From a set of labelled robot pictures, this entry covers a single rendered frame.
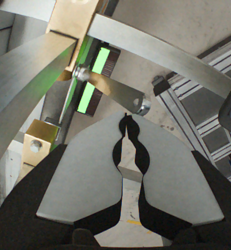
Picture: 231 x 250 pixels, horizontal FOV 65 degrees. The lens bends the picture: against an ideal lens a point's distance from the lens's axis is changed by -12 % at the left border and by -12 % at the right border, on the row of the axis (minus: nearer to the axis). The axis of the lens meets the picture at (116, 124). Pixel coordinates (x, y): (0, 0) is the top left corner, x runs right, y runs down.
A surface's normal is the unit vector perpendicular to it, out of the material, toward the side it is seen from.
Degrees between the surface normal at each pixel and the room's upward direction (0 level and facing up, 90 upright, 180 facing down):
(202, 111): 0
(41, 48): 90
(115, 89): 76
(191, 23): 0
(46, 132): 90
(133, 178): 90
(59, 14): 0
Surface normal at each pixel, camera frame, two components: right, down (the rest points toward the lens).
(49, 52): 0.38, -0.77
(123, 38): -0.03, 0.55
